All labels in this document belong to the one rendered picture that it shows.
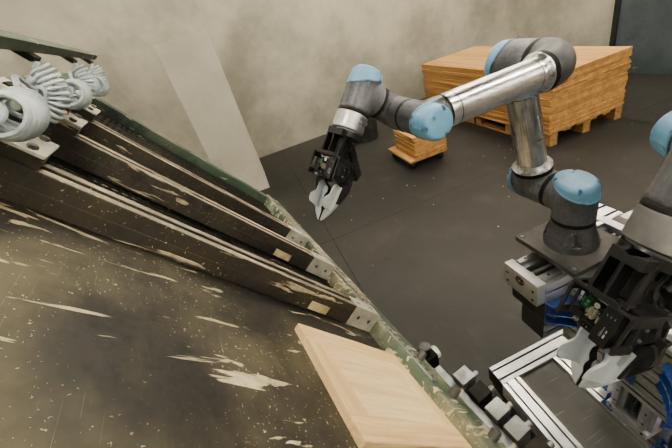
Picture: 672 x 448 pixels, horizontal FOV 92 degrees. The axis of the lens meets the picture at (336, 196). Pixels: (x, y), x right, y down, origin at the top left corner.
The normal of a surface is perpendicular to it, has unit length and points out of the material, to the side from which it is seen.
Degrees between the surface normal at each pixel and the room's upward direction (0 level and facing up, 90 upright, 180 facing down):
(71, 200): 90
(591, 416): 0
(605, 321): 62
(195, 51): 90
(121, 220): 90
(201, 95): 90
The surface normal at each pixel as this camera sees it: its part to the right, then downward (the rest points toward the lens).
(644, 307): 0.21, -0.91
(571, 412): -0.25, -0.84
